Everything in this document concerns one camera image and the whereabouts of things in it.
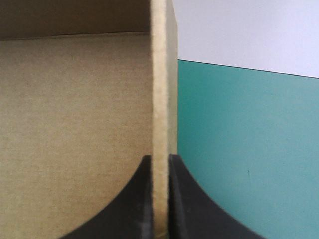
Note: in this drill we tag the brown cardboard box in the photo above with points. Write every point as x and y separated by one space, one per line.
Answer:
74 112

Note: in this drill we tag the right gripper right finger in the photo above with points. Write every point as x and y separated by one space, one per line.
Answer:
192 211

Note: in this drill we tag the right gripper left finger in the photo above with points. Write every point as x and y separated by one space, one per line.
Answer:
129 211

